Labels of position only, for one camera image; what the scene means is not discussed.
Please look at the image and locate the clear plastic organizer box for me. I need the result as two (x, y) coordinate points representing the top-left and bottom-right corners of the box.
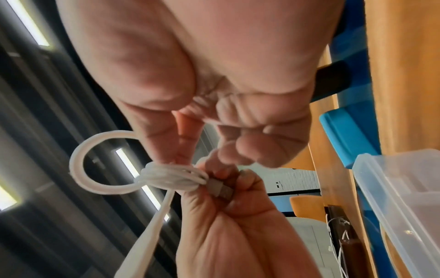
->
(353, 147), (440, 278)

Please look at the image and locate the black door frame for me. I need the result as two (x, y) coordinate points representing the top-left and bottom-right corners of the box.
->
(266, 188), (322, 218)

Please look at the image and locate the dark brown leather case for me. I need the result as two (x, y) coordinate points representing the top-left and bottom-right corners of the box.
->
(324, 204), (369, 278)

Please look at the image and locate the orange chair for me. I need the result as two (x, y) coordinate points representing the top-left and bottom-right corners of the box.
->
(289, 195), (328, 218)

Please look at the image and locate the white cable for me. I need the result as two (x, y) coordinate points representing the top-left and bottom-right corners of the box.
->
(68, 130), (235, 278)

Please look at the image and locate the black cylinder pot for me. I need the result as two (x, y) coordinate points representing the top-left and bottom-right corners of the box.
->
(311, 60), (351, 103)

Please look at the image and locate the person's right hand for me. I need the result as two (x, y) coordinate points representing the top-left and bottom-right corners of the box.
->
(56, 0), (347, 169)

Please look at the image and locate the long ceiling light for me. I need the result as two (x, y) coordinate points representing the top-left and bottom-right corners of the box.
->
(115, 147), (171, 222)
(6, 0), (52, 49)
(0, 179), (18, 211)

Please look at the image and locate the person's left hand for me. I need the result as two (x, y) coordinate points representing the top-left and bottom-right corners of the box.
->
(175, 150), (322, 278)

